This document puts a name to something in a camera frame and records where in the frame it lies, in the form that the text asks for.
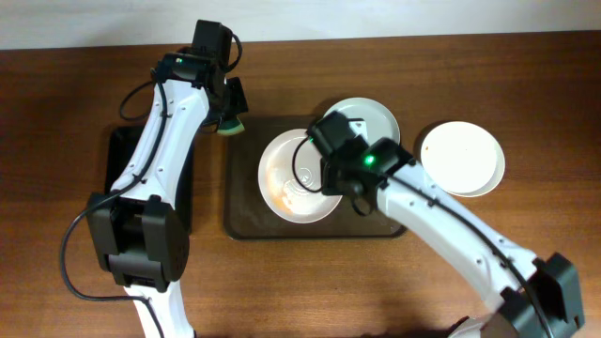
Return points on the white plate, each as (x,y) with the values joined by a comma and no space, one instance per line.
(289,176)
(464,159)

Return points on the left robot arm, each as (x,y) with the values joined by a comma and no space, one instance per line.
(139,234)

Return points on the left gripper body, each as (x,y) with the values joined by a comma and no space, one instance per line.
(230,104)

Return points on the black rectangular tray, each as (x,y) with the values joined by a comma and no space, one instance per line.
(123,141)

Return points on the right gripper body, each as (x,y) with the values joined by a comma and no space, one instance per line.
(330,182)

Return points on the pale blue plate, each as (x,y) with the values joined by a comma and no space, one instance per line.
(369,118)

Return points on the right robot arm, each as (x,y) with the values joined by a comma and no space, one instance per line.
(525,295)

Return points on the green and yellow sponge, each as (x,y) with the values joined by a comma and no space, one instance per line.
(229,127)

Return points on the brown plastic serving tray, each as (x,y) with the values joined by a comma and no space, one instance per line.
(248,217)

